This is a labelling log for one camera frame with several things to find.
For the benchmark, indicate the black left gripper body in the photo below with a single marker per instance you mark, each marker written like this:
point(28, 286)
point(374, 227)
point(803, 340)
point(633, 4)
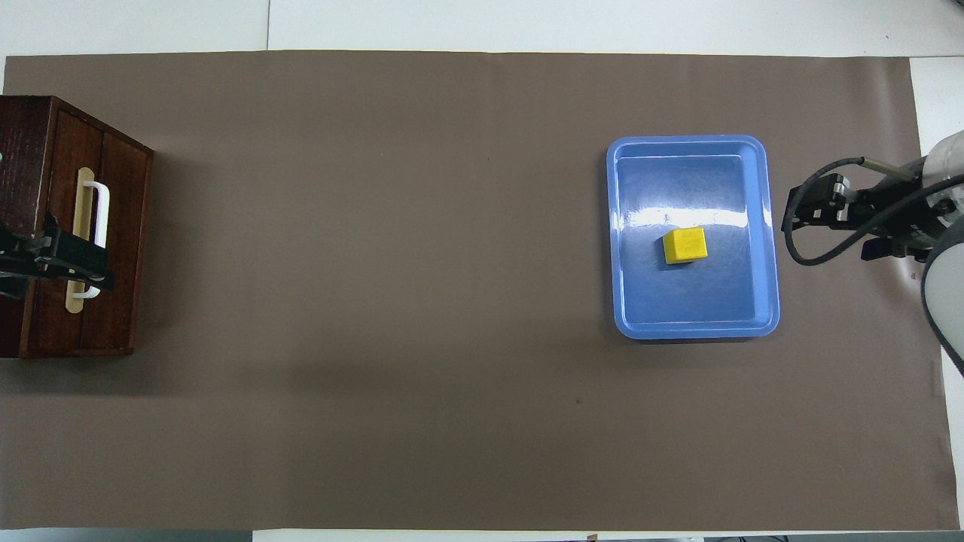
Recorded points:
point(15, 260)

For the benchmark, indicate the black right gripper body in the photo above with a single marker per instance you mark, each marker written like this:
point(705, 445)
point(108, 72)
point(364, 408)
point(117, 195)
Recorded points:
point(900, 218)

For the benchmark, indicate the yellow cube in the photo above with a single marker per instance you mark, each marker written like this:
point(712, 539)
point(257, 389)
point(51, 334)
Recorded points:
point(685, 245)

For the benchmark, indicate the dark wooden cabinet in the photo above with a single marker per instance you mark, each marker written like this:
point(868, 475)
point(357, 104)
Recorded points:
point(19, 150)

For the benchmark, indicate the blue plastic tray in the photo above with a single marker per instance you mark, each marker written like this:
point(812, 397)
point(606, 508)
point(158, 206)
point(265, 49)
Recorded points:
point(693, 301)

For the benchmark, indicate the brown table mat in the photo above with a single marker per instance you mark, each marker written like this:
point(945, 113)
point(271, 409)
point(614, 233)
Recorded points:
point(452, 376)

